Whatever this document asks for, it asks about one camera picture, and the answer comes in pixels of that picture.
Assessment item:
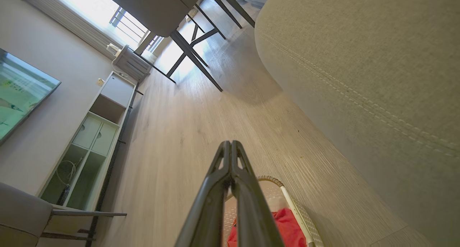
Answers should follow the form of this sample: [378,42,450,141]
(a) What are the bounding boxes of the white laundry basket brown rim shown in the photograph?
[222,175,325,247]

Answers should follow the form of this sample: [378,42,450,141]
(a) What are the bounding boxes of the flat screen television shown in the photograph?
[0,47,62,146]

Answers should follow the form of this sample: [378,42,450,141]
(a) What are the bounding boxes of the red garment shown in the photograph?
[226,208,308,247]

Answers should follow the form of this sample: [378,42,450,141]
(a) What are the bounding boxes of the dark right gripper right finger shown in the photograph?
[231,141,284,247]

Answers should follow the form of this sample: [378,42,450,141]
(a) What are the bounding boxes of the grey upholstered chair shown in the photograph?
[0,182,128,247]

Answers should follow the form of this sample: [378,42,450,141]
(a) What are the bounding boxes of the grey fabric sofa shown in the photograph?
[254,0,460,247]

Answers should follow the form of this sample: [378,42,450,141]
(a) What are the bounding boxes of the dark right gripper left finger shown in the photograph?
[175,141,231,247]

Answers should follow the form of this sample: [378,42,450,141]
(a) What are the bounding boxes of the white cable coil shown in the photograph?
[56,156,84,187]

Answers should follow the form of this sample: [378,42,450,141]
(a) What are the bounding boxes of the white television cabinet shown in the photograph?
[37,71,139,212]

